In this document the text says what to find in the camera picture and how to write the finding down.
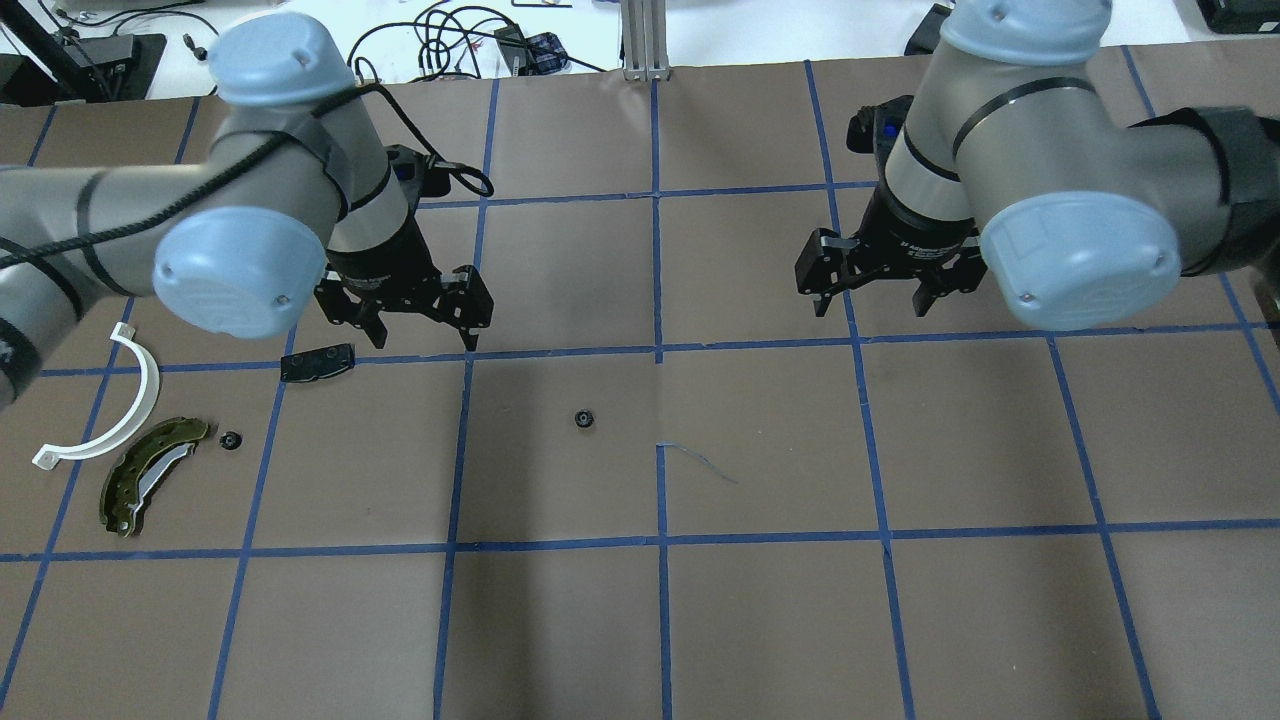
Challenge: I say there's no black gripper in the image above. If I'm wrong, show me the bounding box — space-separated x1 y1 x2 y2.
314 215 495 354

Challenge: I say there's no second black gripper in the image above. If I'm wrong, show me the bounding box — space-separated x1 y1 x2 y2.
794 184 987 318

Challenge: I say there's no black brake pad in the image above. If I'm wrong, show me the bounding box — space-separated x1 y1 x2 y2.
279 343 356 384

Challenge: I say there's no black power adapter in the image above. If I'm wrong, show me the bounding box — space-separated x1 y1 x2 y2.
902 3 954 56

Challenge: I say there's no green brake shoe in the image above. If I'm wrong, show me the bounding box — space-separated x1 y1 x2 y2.
99 416 211 537

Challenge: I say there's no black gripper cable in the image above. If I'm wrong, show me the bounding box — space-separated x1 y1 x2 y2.
360 85 495 199

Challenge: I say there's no aluminium frame post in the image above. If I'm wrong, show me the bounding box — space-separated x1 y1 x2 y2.
618 0 672 82

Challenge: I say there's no white curved plastic bracket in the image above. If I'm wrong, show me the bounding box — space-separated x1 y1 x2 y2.
32 322 161 471

